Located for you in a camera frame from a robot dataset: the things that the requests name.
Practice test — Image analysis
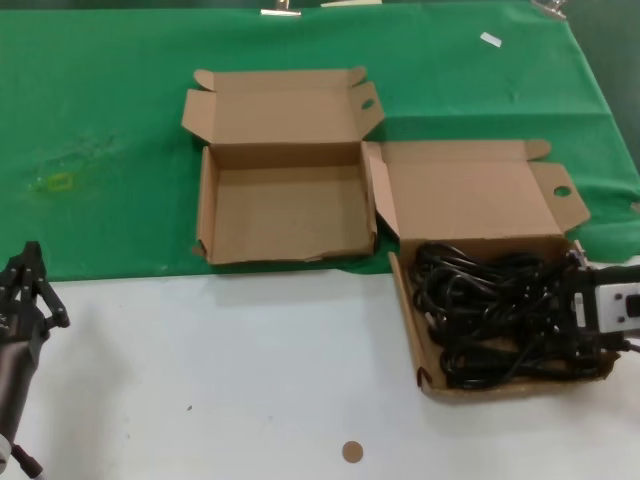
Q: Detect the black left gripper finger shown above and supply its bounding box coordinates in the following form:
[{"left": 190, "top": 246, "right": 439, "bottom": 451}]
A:
[
  {"left": 0, "top": 241, "right": 39, "bottom": 302},
  {"left": 29, "top": 242, "right": 71, "bottom": 330}
]

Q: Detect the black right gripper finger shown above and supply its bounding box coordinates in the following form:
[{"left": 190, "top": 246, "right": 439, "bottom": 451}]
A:
[
  {"left": 563, "top": 247, "right": 591, "bottom": 274},
  {"left": 562, "top": 327, "right": 609, "bottom": 359}
]

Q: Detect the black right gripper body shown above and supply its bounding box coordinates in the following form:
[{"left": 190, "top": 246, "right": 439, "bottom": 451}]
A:
[{"left": 558, "top": 267, "right": 600, "bottom": 335}]

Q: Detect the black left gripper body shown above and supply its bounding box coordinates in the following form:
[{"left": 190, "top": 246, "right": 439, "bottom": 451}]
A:
[{"left": 0, "top": 293, "right": 51, "bottom": 359}]

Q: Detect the open brown cardboard box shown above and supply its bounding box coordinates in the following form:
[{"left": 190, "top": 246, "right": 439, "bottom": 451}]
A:
[
  {"left": 180, "top": 66, "right": 386, "bottom": 266},
  {"left": 360, "top": 138, "right": 621, "bottom": 406}
]

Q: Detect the yellow rubber band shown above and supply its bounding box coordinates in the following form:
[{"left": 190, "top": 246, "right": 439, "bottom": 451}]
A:
[{"left": 47, "top": 172, "right": 76, "bottom": 194}]

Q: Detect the green tablecloth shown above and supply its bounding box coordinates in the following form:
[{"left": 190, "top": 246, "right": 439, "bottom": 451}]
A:
[{"left": 0, "top": 0, "right": 640, "bottom": 282}]

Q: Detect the silver right wrist mount block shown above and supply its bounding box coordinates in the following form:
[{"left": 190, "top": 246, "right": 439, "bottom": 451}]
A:
[{"left": 593, "top": 281, "right": 640, "bottom": 332}]

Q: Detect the black gripper cable silver connector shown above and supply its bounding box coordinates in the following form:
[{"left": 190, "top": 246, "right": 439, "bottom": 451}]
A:
[{"left": 607, "top": 330, "right": 640, "bottom": 354}]

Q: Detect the black left arm cable plug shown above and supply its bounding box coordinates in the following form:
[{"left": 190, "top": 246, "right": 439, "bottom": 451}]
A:
[{"left": 9, "top": 442, "right": 46, "bottom": 480}]

